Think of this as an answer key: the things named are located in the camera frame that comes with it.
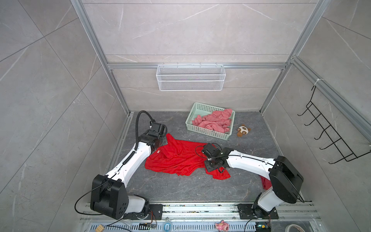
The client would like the bright red t shirt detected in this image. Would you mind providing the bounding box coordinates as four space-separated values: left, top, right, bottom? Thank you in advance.
145 134 231 180

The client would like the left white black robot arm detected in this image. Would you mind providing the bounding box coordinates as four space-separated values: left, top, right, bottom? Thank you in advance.
74 121 167 220

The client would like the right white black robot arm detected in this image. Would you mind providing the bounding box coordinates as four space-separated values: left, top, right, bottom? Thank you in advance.
201 143 304 218

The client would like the light green plastic basket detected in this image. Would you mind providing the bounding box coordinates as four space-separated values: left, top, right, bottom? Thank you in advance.
185 102 235 140

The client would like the pink t shirt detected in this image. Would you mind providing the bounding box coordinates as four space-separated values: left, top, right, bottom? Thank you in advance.
192 109 233 133

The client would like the brown white plush toy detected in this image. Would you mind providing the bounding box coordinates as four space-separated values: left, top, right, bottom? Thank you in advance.
237 125 251 137

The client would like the dark red folded t shirt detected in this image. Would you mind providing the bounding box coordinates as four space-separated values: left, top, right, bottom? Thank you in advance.
260 177 272 190

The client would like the pink plush toy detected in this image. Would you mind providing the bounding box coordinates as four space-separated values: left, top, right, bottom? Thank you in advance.
215 220 230 232

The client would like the blue white round cap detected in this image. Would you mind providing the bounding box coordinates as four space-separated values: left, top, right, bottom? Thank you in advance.
162 221 173 232

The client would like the white tape roll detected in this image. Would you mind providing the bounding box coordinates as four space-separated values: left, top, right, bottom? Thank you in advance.
285 224 305 232

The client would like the small wooden block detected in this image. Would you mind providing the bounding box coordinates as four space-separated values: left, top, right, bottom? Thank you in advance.
95 224 105 232

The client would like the black corrugated cable hose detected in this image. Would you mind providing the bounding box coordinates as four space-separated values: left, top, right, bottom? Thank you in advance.
134 110 154 151

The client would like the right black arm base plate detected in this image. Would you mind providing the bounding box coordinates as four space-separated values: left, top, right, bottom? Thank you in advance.
237 204 279 220

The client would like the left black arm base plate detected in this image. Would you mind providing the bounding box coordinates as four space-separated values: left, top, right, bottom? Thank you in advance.
123 204 164 220

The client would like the aluminium mounting rail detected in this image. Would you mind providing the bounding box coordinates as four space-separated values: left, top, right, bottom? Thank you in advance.
79 202 321 222

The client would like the black wire hook rack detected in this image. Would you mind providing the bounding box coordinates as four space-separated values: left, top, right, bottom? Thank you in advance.
297 86 371 164

